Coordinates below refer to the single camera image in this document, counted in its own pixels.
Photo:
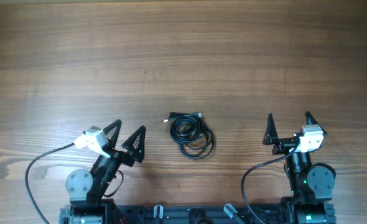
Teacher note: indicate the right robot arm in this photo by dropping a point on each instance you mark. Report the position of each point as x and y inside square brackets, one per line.
[311, 183]

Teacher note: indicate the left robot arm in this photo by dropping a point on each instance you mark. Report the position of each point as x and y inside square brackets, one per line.
[89, 202]

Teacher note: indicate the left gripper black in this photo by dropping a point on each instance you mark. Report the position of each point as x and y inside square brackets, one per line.
[126, 158]

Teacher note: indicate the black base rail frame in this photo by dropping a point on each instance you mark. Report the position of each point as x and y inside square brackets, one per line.
[270, 213]

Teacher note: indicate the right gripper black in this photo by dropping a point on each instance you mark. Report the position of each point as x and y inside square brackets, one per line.
[287, 146]

